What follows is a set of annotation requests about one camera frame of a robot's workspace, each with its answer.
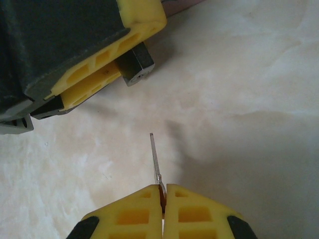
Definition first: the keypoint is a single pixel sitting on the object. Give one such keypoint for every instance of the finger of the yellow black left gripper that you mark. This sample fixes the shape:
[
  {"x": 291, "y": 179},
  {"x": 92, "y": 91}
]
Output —
[
  {"x": 92, "y": 82},
  {"x": 62, "y": 35}
]

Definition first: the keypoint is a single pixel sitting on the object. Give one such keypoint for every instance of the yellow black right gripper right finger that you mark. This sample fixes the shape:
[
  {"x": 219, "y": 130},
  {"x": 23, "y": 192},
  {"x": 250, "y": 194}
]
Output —
[{"x": 199, "y": 216}]

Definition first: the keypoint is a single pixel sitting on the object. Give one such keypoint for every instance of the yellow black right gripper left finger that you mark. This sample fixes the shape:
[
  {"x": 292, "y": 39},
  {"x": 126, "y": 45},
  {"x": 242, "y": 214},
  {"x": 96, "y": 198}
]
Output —
[{"x": 134, "y": 216}]

